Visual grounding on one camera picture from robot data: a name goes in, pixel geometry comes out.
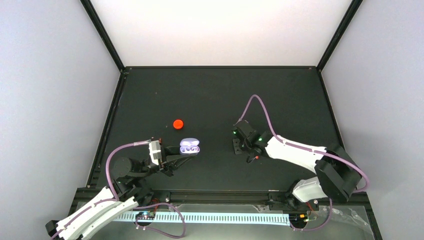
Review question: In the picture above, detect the lavender earbud charging case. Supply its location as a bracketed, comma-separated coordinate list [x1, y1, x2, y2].
[179, 137, 200, 155]

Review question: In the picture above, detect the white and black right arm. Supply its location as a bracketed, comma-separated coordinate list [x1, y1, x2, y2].
[233, 130, 366, 210]

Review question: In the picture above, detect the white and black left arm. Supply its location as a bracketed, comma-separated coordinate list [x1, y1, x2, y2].
[45, 138, 200, 240]

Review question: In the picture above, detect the orange round bottle cap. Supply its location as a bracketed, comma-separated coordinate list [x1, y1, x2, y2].
[172, 119, 184, 130]

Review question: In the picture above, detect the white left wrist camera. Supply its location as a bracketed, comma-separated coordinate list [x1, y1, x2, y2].
[148, 140, 162, 166]

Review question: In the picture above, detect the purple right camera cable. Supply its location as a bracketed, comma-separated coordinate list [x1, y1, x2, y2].
[235, 94, 370, 200]

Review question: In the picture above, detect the purple camera cable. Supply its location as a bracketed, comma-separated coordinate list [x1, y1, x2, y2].
[235, 94, 370, 200]
[104, 140, 152, 201]

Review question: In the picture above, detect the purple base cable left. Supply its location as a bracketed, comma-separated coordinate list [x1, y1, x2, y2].
[134, 202, 187, 240]

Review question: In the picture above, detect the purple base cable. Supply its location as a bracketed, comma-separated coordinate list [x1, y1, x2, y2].
[289, 198, 334, 232]
[134, 202, 187, 240]

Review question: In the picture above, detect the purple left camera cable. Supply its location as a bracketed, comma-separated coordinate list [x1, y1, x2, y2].
[104, 140, 152, 201]

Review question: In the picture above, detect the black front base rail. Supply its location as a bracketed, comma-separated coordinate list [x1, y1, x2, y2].
[69, 188, 373, 215]

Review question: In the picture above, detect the light blue slotted cable duct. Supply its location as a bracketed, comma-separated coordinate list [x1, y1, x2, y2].
[114, 211, 291, 226]

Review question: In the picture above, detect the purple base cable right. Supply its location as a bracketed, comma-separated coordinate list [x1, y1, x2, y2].
[289, 198, 334, 232]

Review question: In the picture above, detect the black left rear frame post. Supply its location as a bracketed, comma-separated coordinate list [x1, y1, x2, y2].
[80, 0, 125, 72]

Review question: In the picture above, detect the black frame post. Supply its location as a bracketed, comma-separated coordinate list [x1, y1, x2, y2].
[80, 0, 125, 72]
[316, 0, 363, 73]

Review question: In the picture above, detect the black right rear frame post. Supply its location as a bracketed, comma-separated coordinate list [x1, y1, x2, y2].
[316, 0, 363, 73]

